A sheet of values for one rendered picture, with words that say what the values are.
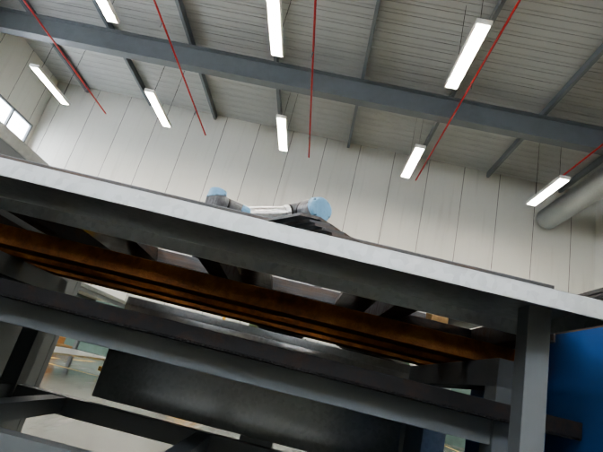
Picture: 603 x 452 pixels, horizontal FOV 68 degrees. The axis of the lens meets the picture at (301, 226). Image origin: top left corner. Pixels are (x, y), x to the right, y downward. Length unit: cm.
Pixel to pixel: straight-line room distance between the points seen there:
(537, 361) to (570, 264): 1285
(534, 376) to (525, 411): 6
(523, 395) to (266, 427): 111
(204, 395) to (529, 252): 1203
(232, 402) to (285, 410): 20
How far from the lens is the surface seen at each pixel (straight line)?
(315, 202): 202
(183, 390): 182
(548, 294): 80
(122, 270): 124
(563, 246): 1381
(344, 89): 1043
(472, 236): 1282
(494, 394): 111
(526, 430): 88
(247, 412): 179
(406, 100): 1047
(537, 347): 90
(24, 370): 192
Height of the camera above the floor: 52
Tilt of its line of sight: 19 degrees up
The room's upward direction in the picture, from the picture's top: 14 degrees clockwise
